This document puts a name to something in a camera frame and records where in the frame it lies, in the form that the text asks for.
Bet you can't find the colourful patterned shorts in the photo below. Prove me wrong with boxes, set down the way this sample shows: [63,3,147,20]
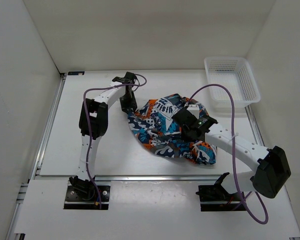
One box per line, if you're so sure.
[127,93,217,165]

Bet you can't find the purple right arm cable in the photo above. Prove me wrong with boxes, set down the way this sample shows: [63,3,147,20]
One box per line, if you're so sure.
[188,83,270,225]

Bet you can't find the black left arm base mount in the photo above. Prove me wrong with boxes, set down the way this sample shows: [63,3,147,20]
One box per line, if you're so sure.
[63,184,111,211]

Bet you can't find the aluminium right frame rail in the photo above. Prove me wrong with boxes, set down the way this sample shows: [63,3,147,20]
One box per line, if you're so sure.
[244,105,300,240]

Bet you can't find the white perforated plastic basket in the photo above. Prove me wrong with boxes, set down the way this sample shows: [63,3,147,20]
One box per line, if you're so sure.
[204,56,261,109]

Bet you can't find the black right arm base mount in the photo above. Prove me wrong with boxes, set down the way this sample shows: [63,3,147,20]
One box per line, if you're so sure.
[195,184,246,212]

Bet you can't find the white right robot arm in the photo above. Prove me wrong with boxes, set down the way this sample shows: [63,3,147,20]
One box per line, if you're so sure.
[172,107,291,199]

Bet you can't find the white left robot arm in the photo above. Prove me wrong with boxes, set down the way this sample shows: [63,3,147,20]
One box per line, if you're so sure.
[69,72,140,200]

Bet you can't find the aluminium left frame rail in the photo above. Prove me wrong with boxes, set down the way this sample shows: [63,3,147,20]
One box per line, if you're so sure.
[5,73,68,240]

